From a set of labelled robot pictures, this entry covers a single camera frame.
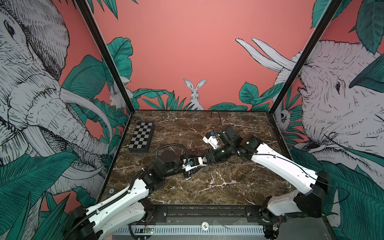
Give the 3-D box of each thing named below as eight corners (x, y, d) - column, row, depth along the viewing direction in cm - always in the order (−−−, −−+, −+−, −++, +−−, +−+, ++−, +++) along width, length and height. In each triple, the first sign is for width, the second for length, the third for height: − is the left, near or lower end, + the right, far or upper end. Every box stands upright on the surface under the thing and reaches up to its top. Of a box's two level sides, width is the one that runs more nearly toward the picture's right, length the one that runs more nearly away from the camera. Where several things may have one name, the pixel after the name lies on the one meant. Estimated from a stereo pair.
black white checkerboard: (129, 152, 98) (127, 149, 95) (138, 125, 114) (136, 121, 111) (148, 153, 99) (147, 149, 95) (155, 125, 114) (153, 121, 111)
